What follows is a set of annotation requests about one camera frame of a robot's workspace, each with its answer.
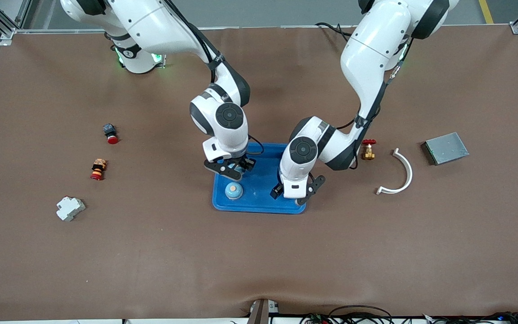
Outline blue plastic tray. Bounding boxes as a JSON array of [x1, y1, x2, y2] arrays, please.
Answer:
[[212, 143, 307, 214]]

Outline brown table mat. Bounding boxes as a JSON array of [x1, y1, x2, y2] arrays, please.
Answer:
[[0, 25, 518, 321]]

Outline white curved plastic clamp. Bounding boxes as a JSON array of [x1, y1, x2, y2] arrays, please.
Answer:
[[376, 148, 413, 195]]

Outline red push button black body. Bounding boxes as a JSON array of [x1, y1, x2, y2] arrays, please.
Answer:
[[103, 124, 120, 145]]

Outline red yellow emergency stop button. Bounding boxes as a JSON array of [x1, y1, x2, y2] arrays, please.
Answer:
[[90, 158, 108, 181]]

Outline silver metal power supply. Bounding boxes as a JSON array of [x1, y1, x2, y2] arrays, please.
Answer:
[[421, 132, 470, 166]]

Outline white circuit breaker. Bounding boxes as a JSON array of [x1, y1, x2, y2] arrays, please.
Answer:
[[56, 196, 86, 222]]

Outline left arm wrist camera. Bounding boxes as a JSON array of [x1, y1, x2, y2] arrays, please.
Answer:
[[296, 175, 326, 206]]

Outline brass valve red handle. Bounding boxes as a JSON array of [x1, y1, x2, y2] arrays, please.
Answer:
[[361, 139, 377, 161]]

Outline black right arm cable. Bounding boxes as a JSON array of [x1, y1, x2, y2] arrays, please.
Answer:
[[162, 0, 265, 158]]

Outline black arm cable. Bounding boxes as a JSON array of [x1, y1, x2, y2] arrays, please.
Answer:
[[162, 0, 265, 158], [335, 38, 415, 169]]

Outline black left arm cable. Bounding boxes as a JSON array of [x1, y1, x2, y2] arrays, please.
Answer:
[[335, 38, 415, 169]]

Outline black cable bundle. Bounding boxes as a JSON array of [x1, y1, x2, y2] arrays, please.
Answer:
[[299, 305, 518, 324]]

